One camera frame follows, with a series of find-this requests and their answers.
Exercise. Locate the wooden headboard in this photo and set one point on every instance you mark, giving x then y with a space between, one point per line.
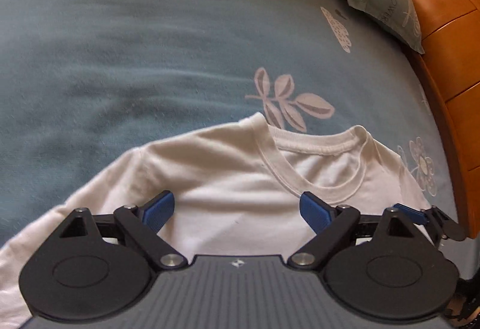
453 51

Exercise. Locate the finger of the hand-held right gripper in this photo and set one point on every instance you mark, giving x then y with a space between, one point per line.
410 212

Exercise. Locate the green printed pillow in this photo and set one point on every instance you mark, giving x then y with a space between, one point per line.
382 2

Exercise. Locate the bed with blue floral sheet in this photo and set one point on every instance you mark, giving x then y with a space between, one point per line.
150 44

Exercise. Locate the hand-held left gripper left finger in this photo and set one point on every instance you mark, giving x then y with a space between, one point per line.
159 209

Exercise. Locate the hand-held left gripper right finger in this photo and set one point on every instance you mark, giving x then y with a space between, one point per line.
317 214

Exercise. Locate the white long-sleeve shirt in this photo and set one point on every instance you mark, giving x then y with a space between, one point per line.
232 186

